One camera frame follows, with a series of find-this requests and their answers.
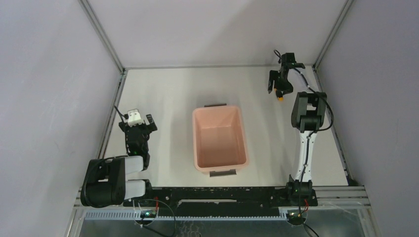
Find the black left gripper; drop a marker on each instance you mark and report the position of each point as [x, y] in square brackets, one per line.
[138, 128]

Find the controller board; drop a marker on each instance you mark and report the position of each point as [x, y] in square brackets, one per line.
[148, 214]
[293, 214]

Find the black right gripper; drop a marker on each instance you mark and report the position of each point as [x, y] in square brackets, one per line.
[288, 88]

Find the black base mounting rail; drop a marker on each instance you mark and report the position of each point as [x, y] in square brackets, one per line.
[234, 201]

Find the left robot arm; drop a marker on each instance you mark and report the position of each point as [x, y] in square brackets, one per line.
[105, 181]

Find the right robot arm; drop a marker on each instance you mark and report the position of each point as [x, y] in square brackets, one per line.
[307, 117]

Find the grey slotted cable duct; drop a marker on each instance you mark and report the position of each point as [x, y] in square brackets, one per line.
[280, 215]

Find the yellow black screwdriver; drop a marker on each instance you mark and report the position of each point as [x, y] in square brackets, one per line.
[279, 94]

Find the pink plastic bin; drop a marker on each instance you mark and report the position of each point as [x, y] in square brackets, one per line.
[219, 140]

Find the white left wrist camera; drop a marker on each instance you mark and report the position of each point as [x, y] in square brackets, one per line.
[134, 118]

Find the right controller board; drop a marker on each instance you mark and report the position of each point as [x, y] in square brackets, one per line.
[293, 214]

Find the left controller board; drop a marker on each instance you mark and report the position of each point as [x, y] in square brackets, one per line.
[148, 214]

